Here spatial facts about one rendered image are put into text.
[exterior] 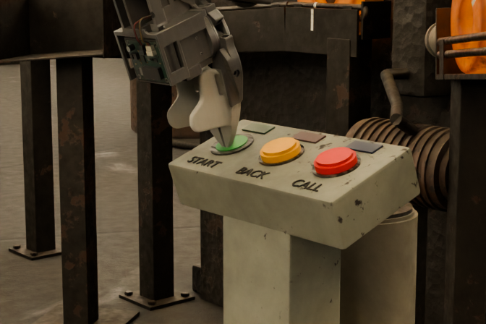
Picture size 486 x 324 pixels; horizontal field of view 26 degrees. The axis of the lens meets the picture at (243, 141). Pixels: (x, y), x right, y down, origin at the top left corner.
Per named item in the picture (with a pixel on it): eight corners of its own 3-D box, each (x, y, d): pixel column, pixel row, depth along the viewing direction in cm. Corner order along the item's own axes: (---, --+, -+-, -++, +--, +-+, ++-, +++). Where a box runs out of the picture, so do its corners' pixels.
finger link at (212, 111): (192, 166, 105) (165, 82, 101) (236, 140, 108) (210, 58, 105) (212, 171, 103) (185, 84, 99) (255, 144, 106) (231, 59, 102)
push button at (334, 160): (337, 160, 100) (333, 143, 99) (368, 165, 97) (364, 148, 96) (308, 179, 97) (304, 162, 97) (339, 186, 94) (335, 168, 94)
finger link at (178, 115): (174, 162, 107) (147, 79, 104) (216, 137, 110) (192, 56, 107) (192, 166, 105) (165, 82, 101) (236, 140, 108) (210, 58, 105)
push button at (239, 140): (237, 147, 111) (233, 131, 110) (262, 152, 108) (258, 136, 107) (210, 164, 109) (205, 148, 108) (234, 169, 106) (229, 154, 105)
